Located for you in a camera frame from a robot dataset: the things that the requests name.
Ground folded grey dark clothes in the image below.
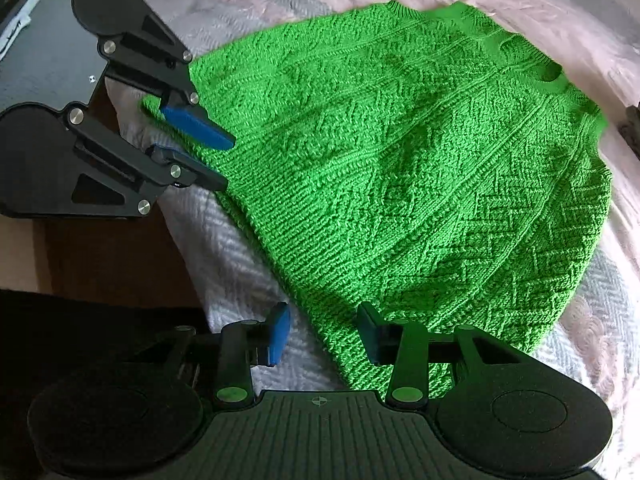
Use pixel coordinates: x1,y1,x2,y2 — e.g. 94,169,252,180
617,105,640,159

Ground pink grey bed quilt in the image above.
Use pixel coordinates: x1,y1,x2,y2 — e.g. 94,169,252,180
107,0,639,479

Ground green knitted sweater vest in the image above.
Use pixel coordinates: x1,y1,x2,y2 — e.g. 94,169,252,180
141,0,614,401

